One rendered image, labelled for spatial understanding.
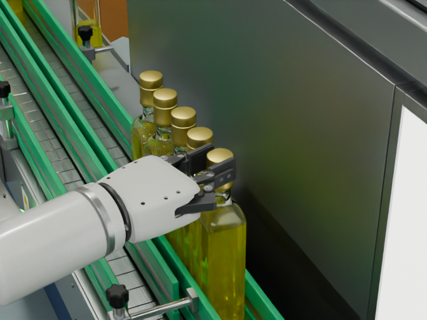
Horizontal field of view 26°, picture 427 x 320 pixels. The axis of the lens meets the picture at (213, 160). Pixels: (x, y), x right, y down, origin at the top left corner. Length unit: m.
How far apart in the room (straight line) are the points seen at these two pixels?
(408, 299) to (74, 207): 0.39
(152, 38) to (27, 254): 0.86
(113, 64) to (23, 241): 1.04
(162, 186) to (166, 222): 0.04
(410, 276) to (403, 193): 0.10
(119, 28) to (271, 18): 2.85
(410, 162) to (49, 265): 0.40
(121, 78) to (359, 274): 0.91
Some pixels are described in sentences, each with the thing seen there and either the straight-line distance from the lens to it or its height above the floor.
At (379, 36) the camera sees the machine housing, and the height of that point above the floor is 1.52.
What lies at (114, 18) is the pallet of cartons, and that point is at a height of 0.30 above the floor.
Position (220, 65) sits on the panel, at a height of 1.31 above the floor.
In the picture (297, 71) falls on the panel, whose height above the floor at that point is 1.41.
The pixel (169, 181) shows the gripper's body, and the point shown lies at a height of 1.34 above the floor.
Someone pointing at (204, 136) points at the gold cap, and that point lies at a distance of 1.19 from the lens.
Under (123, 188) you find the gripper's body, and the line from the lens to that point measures 1.07.
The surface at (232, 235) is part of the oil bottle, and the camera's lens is 1.19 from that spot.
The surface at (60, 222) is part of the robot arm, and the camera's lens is 1.01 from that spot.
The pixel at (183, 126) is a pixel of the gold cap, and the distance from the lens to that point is 1.23.
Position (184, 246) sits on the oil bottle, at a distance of 1.28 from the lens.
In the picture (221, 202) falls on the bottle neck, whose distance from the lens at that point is 1.17.
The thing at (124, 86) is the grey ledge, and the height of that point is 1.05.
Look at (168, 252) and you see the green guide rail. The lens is 1.31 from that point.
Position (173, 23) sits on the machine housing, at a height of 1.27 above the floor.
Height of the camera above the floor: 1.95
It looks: 33 degrees down
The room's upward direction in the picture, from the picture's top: straight up
